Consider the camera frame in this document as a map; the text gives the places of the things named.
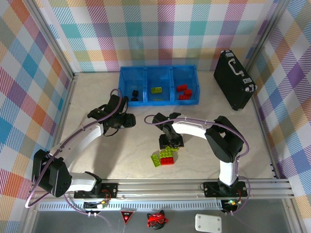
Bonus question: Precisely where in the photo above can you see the blue plastic bin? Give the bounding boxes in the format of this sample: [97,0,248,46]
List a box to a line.
[144,66,174,107]
[118,67,148,107]
[171,65,201,106]

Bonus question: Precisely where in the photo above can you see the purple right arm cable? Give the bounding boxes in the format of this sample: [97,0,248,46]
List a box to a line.
[144,114,255,216]

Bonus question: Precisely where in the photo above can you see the black cat figurine red glasses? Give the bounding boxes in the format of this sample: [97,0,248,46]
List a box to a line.
[146,210,170,229]

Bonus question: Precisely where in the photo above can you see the perforated grey cable duct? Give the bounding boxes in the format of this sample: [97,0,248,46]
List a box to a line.
[38,202,225,211]

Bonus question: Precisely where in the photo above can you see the large lime green lego brick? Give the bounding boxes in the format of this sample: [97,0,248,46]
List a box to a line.
[159,147,180,159]

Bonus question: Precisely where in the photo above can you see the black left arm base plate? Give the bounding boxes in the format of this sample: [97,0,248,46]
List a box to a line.
[73,182,119,199]

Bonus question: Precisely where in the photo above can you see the aluminium side rail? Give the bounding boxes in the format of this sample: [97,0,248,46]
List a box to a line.
[250,67,282,180]
[40,72,80,183]

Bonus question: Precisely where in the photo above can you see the small circuit board white connector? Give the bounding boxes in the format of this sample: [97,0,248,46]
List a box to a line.
[84,200,109,210]

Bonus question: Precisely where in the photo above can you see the aluminium frame post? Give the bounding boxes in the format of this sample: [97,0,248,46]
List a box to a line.
[244,0,292,73]
[24,0,76,78]

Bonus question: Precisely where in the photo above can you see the red triangle stop sign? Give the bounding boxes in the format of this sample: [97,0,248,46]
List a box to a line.
[120,210,135,225]

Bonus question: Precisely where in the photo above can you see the aluminium frame rail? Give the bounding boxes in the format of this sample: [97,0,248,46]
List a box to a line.
[26,179,295,202]

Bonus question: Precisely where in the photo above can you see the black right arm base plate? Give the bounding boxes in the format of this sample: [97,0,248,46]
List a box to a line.
[203,181,248,198]

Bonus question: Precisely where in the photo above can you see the small circuit board green light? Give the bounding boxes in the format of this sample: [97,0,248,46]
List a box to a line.
[222,199,240,212]

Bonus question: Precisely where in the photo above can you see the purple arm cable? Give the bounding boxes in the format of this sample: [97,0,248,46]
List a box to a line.
[144,114,255,216]
[25,88,122,216]

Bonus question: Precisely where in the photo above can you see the white rectangular box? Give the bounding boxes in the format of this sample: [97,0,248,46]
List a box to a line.
[195,213,223,233]

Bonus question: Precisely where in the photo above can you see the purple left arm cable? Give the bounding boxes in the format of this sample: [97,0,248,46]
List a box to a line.
[25,88,122,216]

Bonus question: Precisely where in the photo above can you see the black case with silver handle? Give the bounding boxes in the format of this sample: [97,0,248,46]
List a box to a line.
[213,50,258,112]

